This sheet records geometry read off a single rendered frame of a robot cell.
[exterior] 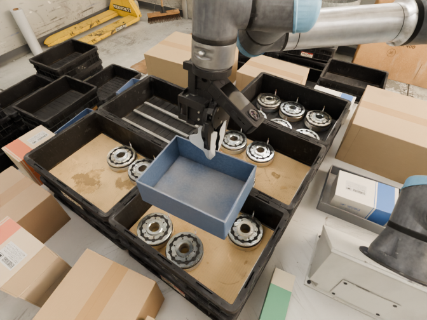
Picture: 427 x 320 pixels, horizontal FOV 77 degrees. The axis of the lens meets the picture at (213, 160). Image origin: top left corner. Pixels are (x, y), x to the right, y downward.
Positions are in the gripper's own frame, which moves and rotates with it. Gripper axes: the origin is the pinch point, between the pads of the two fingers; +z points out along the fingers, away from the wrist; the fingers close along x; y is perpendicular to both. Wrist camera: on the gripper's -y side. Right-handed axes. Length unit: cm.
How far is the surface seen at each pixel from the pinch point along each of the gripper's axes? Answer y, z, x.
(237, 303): -17.2, 22.2, 16.4
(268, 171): -6.7, 25.8, -30.4
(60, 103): 141, 58, -47
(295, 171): -14.9, 25.1, -34.9
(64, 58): 186, 52, -87
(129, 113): 58, 26, -30
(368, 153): -37, 25, -63
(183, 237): 3.7, 27.7, 6.5
